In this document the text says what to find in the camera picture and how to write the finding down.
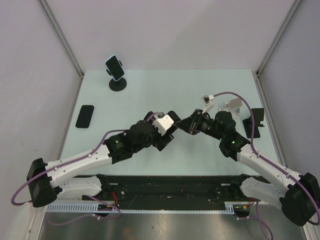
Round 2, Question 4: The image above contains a black phone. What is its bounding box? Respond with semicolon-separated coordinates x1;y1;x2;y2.
75;105;95;129

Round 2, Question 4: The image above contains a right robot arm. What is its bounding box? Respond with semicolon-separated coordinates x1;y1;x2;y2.
174;109;320;227

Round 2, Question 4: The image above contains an aluminium frame post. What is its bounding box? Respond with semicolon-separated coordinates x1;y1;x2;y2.
255;0;304;78
37;0;84;80

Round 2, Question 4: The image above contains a white phone stand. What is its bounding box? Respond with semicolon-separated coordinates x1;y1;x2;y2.
218;97;243;119

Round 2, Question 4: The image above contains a black round base phone stand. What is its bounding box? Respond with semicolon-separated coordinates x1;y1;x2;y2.
106;69;127;92

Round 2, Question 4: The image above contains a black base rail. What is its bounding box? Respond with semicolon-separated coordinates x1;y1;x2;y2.
69;174;258;211

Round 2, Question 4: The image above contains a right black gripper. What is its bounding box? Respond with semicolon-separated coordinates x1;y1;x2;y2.
174;108;225;141

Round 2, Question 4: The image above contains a left aluminium frame post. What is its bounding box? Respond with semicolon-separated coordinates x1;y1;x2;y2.
37;0;84;80

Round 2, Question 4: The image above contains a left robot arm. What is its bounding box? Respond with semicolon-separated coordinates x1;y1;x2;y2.
26;111;180;208

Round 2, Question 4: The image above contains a phone with light blue case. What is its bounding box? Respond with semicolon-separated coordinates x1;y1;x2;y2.
105;55;125;82

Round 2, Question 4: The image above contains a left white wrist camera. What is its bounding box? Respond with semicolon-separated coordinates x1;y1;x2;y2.
152;114;174;136

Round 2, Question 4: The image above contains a black folding phone stand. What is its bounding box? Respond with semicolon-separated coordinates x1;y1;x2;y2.
242;108;265;139

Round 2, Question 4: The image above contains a right aluminium frame post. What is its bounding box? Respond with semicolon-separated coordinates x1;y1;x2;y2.
255;0;304;78

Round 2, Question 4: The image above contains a white slotted cable duct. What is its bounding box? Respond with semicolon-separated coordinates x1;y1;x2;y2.
46;201;237;215

